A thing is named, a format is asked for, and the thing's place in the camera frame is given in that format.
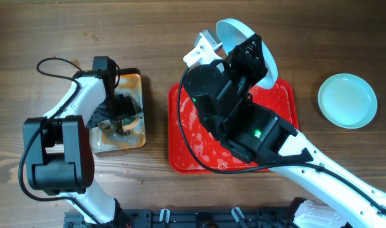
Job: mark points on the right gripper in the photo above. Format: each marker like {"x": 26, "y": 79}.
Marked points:
{"x": 253, "y": 66}

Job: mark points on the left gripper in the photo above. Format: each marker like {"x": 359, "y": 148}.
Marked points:
{"x": 116, "y": 111}

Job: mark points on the orange green scrub sponge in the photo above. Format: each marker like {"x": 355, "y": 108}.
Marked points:
{"x": 129, "y": 123}

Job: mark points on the white plate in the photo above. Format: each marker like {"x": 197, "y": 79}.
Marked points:
{"x": 232, "y": 32}
{"x": 347, "y": 101}

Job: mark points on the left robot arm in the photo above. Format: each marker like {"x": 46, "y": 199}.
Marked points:
{"x": 57, "y": 161}

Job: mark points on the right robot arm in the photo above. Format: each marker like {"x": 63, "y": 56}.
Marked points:
{"x": 220, "y": 90}

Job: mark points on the black rimmed orange wash tray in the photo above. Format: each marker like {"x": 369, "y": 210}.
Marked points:
{"x": 109, "y": 136}

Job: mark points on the red plastic tray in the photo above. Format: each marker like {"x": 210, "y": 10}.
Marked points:
{"x": 280, "y": 99}

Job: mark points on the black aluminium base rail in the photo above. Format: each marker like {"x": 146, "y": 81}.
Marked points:
{"x": 261, "y": 218}

